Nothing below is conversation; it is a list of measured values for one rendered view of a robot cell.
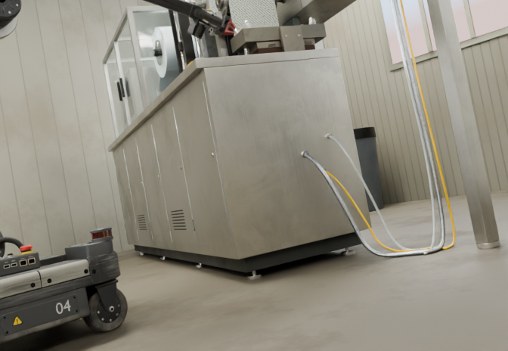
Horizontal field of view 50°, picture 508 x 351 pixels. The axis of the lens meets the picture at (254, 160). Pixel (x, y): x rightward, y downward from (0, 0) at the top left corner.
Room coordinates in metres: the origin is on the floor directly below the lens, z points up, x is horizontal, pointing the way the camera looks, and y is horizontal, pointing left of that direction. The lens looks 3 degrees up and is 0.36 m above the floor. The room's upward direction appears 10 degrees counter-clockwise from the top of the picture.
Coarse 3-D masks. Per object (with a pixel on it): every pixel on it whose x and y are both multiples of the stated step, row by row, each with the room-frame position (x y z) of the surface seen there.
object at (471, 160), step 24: (432, 0) 1.99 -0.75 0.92; (432, 24) 2.01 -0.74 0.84; (456, 48) 1.98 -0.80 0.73; (456, 72) 1.97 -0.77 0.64; (456, 96) 1.97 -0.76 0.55; (456, 120) 1.99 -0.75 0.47; (456, 144) 2.01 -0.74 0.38; (480, 168) 1.98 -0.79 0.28; (480, 192) 1.97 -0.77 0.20; (480, 216) 1.97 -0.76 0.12; (480, 240) 1.99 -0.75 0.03
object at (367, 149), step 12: (360, 132) 4.44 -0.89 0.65; (372, 132) 4.53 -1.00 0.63; (360, 144) 4.45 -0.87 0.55; (372, 144) 4.52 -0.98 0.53; (360, 156) 4.45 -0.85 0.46; (372, 156) 4.51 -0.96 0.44; (372, 168) 4.50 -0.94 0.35; (372, 180) 4.50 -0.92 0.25; (372, 192) 4.50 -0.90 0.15; (372, 204) 4.50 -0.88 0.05
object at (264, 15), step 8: (232, 8) 2.48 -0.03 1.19; (240, 8) 2.50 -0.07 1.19; (248, 8) 2.51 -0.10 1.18; (256, 8) 2.53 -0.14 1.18; (264, 8) 2.54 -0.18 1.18; (272, 8) 2.56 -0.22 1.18; (232, 16) 2.48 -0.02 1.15; (240, 16) 2.49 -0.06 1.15; (248, 16) 2.51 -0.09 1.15; (256, 16) 2.53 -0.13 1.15; (264, 16) 2.54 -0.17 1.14; (272, 16) 2.56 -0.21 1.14; (240, 24) 2.49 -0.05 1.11; (256, 24) 2.52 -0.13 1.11; (264, 24) 2.54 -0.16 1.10; (272, 24) 2.56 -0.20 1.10
